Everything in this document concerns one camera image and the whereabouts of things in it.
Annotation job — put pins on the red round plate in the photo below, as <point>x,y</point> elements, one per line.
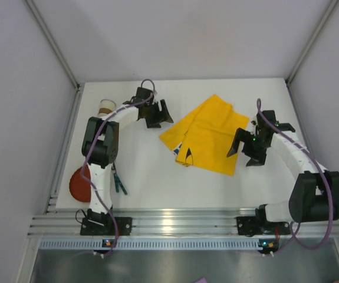
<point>79,188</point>

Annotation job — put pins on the yellow printed cloth mat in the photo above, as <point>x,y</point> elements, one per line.
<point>204,137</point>

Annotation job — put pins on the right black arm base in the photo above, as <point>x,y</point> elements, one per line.
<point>258,225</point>

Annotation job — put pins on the fork with green handle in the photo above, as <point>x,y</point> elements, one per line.
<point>116,178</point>

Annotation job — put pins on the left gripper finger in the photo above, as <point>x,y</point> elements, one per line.
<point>166,117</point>
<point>151,124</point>

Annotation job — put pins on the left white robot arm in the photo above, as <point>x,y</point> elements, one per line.
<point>100,145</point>

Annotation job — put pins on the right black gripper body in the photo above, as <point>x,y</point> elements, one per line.
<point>248,148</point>

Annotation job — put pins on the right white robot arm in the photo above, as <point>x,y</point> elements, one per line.
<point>315,195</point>

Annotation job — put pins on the white paper cup brown sleeve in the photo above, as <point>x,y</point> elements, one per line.
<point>106,107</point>

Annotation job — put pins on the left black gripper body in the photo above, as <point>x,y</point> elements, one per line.
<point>153,114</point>

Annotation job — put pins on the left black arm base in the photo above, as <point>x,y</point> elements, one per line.
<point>101,224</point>

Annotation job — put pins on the aluminium mounting rail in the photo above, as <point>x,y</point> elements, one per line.
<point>149,222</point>

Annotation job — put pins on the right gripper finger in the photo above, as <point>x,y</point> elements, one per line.
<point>256,162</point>
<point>241,135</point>

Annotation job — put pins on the slotted grey cable duct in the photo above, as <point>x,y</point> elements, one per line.
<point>142,244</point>

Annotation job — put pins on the spoon with green handle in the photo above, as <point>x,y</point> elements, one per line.
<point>122,188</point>

